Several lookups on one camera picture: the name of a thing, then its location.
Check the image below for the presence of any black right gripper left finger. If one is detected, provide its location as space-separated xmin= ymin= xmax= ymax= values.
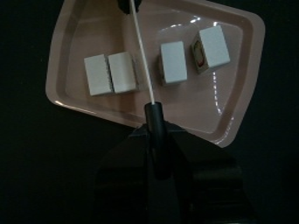
xmin=90 ymin=123 xmax=152 ymax=224

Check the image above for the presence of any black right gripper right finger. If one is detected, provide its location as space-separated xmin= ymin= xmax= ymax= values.
xmin=164 ymin=122 xmax=257 ymax=224

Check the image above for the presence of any white toy knife black handle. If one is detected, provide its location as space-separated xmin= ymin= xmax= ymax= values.
xmin=115 ymin=0 xmax=173 ymax=180

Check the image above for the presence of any white toy sushi piece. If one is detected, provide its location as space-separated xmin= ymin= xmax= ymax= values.
xmin=82 ymin=53 xmax=115 ymax=97
xmin=189 ymin=24 xmax=230 ymax=75
xmin=157 ymin=40 xmax=189 ymax=87
xmin=106 ymin=51 xmax=138 ymax=95

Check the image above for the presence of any pink plastic tray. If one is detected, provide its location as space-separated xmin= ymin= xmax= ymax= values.
xmin=43 ymin=0 xmax=266 ymax=148

